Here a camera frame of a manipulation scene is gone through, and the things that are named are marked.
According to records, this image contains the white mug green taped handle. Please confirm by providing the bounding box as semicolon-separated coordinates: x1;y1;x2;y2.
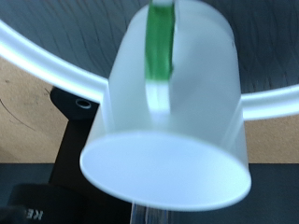
78;0;252;213

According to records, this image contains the black Keurig coffee machine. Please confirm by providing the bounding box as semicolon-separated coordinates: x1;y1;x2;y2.
0;87;299;224

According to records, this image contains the white two-tier turntable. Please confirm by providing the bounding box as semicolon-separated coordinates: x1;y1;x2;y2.
0;0;299;121

